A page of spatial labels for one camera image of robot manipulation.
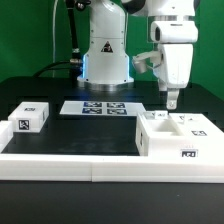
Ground white front fence bar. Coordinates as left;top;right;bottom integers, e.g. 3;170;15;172
0;154;224;183

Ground white cabinet top block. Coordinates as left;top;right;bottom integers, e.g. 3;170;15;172
8;102;49;133

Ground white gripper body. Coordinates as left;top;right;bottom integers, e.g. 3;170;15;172
150;17;198;90

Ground white cabinet door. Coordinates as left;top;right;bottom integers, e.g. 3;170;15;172
144;110;168;120
169;113;224;147

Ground white left fence bar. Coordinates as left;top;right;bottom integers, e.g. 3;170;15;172
0;121;13;153

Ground white marker sheet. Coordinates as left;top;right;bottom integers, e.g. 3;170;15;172
60;101;145;116

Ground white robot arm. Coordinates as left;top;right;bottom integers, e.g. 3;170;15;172
78;0;200;110

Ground white thin cable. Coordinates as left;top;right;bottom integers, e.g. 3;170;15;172
51;0;60;79

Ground white fence bar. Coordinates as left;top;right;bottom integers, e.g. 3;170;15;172
0;154;224;183
0;121;13;153

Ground white cabinet body box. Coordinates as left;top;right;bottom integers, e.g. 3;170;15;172
135;112;224;160

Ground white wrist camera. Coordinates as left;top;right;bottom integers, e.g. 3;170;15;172
132;51;161;74

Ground black cable bundle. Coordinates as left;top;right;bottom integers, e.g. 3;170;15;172
32;0;84;79

